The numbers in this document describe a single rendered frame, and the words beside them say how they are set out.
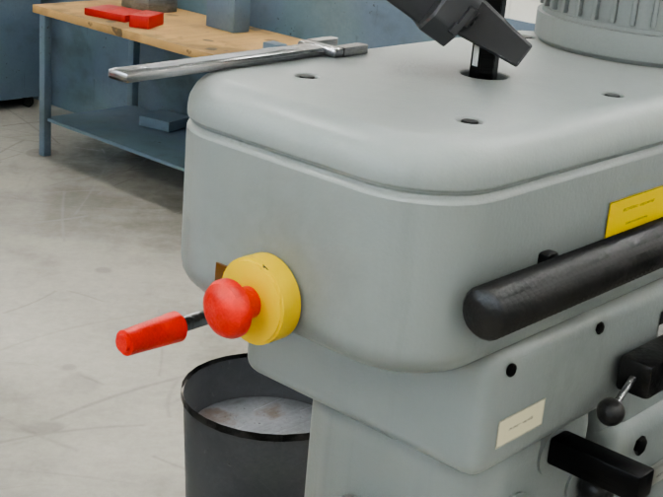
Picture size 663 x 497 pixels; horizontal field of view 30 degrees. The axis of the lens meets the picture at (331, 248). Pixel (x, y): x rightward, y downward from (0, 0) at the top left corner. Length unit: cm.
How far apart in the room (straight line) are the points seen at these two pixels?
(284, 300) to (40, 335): 428
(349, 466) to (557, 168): 33
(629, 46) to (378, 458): 40
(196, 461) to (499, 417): 236
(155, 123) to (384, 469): 633
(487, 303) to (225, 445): 237
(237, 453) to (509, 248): 233
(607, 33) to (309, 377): 38
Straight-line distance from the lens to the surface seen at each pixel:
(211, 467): 317
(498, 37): 94
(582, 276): 82
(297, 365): 97
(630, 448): 111
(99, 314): 527
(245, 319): 79
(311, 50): 96
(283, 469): 311
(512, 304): 76
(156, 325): 91
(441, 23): 89
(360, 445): 100
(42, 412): 448
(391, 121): 78
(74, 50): 844
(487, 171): 76
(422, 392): 90
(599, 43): 108
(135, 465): 415
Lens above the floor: 207
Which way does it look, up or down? 20 degrees down
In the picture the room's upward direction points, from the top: 5 degrees clockwise
